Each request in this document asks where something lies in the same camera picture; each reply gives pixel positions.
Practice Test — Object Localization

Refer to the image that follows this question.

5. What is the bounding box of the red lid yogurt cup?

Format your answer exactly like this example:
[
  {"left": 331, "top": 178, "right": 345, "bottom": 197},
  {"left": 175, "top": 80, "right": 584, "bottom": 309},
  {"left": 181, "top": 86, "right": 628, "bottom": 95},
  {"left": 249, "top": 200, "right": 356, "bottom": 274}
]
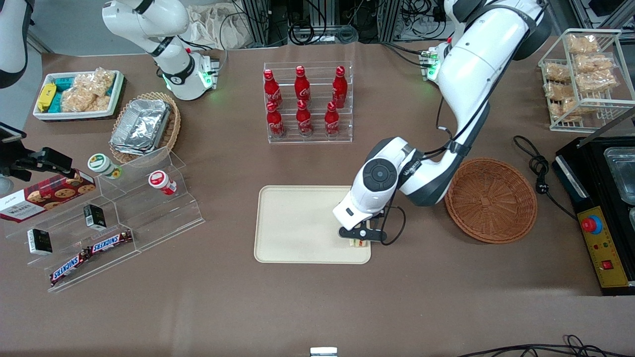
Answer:
[{"left": 148, "top": 170, "right": 178, "bottom": 196}]

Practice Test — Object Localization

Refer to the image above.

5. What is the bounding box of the round brown wicker basket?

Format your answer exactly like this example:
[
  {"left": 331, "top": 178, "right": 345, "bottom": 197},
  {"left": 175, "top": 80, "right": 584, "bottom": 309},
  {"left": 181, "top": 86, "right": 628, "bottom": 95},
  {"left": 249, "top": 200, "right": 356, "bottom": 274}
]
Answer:
[{"left": 444, "top": 157, "right": 538, "bottom": 244}]

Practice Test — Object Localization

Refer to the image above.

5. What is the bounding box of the white wire basket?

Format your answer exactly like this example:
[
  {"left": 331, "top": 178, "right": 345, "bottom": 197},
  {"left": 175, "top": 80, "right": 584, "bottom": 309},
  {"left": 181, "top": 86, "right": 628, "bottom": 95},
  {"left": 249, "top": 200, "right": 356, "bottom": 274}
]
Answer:
[{"left": 538, "top": 28, "right": 635, "bottom": 133}]

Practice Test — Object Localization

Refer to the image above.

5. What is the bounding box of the black appliance box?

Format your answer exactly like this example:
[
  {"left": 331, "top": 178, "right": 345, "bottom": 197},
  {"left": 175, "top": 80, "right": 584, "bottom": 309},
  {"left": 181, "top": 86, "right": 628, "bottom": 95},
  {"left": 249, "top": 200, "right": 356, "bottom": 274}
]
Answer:
[{"left": 552, "top": 134, "right": 635, "bottom": 297}]

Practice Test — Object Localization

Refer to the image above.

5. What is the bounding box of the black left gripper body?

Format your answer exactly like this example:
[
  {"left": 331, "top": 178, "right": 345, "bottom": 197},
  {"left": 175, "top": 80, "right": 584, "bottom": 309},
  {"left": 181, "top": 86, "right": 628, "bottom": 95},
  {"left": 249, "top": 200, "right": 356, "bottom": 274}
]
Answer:
[{"left": 338, "top": 222, "right": 388, "bottom": 244}]

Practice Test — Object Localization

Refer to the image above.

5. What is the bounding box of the red cola bottle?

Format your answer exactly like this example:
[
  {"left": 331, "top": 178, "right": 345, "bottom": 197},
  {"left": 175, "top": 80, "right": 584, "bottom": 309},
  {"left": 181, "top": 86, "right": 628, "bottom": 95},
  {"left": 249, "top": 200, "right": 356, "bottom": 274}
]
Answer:
[
  {"left": 324, "top": 101, "right": 341, "bottom": 136},
  {"left": 294, "top": 65, "right": 312, "bottom": 103},
  {"left": 331, "top": 65, "right": 348, "bottom": 108},
  {"left": 262, "top": 69, "right": 283, "bottom": 109},
  {"left": 296, "top": 99, "right": 314, "bottom": 137},
  {"left": 266, "top": 101, "right": 286, "bottom": 138}
]

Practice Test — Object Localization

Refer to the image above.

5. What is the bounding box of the yellow control panel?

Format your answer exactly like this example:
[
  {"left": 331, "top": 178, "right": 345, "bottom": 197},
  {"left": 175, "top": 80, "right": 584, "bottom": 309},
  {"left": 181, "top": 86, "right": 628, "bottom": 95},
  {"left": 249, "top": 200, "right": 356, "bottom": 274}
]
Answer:
[{"left": 576, "top": 205, "right": 630, "bottom": 289}]

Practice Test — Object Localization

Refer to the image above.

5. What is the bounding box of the yellow snack packet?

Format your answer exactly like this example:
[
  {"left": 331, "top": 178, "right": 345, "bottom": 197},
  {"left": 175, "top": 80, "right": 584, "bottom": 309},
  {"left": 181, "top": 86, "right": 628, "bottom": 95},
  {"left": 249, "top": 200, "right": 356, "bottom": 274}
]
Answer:
[{"left": 37, "top": 83, "right": 57, "bottom": 113}]

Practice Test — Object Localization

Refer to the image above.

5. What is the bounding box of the small black box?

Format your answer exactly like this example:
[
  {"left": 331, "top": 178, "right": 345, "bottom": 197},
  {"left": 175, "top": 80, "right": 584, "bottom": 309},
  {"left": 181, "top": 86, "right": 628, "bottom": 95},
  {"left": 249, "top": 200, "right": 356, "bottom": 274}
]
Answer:
[
  {"left": 83, "top": 203, "right": 107, "bottom": 231},
  {"left": 27, "top": 228, "right": 54, "bottom": 256}
]

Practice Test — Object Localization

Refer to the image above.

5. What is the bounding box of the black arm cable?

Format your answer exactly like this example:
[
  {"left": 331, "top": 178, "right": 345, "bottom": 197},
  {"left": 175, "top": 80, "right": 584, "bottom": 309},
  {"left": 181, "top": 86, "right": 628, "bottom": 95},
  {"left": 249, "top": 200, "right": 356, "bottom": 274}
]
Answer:
[{"left": 380, "top": 93, "right": 499, "bottom": 247}]

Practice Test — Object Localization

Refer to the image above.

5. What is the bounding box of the grey metal bar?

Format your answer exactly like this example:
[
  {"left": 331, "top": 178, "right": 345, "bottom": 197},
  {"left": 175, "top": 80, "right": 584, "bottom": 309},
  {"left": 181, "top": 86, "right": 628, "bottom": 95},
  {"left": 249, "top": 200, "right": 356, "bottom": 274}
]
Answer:
[{"left": 577, "top": 106, "right": 635, "bottom": 148}]

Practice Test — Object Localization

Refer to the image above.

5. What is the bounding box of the black cable bundle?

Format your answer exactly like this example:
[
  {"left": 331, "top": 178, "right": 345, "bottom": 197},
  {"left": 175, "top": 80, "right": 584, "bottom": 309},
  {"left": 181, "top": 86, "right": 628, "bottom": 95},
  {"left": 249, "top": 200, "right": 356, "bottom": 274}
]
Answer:
[{"left": 455, "top": 334, "right": 635, "bottom": 357}]

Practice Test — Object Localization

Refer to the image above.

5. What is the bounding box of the steel insert pan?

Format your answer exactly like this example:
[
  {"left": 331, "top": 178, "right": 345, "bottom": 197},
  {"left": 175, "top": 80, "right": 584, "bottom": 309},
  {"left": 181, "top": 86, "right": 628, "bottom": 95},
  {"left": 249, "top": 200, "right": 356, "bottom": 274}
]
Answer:
[{"left": 602, "top": 147, "right": 635, "bottom": 206}]

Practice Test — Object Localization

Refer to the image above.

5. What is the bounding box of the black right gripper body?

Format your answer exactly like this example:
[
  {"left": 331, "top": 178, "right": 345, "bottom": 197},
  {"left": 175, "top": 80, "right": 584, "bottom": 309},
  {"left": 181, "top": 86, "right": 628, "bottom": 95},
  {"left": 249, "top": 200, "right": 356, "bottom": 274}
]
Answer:
[{"left": 0, "top": 142, "right": 45, "bottom": 182}]

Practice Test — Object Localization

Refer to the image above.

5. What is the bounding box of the beige cloth bag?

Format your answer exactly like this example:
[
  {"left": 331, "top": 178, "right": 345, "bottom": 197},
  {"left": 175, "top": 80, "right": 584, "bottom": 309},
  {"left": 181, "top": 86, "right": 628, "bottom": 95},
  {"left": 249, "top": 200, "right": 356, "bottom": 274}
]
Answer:
[{"left": 188, "top": 4, "right": 254, "bottom": 51}]

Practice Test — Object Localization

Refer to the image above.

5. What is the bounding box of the black base cable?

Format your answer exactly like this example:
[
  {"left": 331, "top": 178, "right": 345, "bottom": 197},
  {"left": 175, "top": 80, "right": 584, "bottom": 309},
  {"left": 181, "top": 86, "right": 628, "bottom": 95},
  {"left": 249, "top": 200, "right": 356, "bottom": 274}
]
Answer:
[
  {"left": 178, "top": 12, "right": 249, "bottom": 67},
  {"left": 380, "top": 41, "right": 433, "bottom": 68}
]

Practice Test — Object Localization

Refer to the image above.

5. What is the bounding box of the brown snickers bar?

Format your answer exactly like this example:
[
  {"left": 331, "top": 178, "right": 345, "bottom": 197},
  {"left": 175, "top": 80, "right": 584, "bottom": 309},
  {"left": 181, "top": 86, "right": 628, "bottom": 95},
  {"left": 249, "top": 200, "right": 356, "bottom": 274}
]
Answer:
[
  {"left": 88, "top": 230, "right": 134, "bottom": 255},
  {"left": 49, "top": 249, "right": 92, "bottom": 287}
]

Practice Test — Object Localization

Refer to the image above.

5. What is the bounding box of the black power cable with plug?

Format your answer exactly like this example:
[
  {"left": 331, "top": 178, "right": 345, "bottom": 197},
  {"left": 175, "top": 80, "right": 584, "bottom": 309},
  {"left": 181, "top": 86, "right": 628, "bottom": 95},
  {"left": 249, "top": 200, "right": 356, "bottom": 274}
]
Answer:
[{"left": 513, "top": 134, "right": 579, "bottom": 220}]

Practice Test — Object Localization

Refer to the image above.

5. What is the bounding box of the silver foil tray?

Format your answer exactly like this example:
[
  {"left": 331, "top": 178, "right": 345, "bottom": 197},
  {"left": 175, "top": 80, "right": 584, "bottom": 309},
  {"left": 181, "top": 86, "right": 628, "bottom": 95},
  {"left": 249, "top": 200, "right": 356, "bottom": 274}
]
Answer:
[
  {"left": 110, "top": 140, "right": 165, "bottom": 157},
  {"left": 113, "top": 99, "right": 171, "bottom": 150}
]

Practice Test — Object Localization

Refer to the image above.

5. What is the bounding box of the white plastic bin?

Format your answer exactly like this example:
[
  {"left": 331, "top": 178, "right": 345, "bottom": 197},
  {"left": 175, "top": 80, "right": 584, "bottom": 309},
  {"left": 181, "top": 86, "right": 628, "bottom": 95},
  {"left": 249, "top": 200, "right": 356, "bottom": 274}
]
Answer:
[{"left": 33, "top": 70, "right": 125, "bottom": 121}]

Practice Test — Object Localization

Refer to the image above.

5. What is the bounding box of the clear acrylic stepped stand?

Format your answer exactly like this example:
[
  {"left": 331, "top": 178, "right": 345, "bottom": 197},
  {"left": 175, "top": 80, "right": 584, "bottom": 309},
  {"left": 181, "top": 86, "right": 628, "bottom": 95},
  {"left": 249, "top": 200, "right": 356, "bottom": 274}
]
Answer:
[{"left": 5, "top": 146, "right": 206, "bottom": 294}]

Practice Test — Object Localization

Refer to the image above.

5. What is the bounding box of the green lid yogurt cup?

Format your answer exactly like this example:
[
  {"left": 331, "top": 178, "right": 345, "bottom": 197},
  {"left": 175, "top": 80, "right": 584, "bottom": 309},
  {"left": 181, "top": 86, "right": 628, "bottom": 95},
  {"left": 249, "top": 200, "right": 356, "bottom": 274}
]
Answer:
[{"left": 87, "top": 153, "right": 123, "bottom": 180}]

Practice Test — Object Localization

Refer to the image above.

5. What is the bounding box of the aluminium frame post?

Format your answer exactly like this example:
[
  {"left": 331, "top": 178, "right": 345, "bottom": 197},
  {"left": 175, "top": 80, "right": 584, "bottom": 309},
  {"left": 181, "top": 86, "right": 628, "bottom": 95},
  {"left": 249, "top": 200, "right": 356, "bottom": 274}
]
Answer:
[
  {"left": 241, "top": 0, "right": 272, "bottom": 47},
  {"left": 379, "top": 0, "right": 403, "bottom": 43}
]

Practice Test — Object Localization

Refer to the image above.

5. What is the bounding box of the clear acrylic bottle rack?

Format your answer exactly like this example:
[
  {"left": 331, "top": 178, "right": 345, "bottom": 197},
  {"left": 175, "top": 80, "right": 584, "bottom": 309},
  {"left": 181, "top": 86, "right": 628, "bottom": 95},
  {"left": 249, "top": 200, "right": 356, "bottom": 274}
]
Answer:
[{"left": 262, "top": 61, "right": 354, "bottom": 145}]

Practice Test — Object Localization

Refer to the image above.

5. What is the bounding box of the beige rectangular tray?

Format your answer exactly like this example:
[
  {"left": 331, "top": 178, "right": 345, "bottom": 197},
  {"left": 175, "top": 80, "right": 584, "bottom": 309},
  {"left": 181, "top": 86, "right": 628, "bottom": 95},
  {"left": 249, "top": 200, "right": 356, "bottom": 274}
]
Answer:
[{"left": 254, "top": 185, "right": 372, "bottom": 265}]

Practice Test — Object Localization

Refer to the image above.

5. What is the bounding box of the coiled black cable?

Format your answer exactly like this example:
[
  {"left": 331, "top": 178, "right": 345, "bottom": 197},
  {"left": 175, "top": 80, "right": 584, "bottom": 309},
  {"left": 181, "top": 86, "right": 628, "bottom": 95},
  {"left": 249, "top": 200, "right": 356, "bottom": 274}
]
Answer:
[{"left": 289, "top": 22, "right": 329, "bottom": 46}]

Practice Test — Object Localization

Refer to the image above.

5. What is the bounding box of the red tartan cookie box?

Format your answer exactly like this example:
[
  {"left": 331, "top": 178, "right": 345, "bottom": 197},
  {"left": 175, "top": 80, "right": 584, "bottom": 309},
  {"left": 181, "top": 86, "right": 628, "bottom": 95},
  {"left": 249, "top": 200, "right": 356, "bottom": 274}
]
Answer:
[{"left": 0, "top": 170, "right": 97, "bottom": 224}]

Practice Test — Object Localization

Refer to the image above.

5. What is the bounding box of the oval light wicker basket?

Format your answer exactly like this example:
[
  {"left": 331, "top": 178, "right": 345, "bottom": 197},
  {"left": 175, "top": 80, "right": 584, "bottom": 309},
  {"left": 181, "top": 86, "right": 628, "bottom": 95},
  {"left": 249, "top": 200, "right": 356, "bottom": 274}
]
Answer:
[{"left": 109, "top": 91, "right": 182, "bottom": 166}]

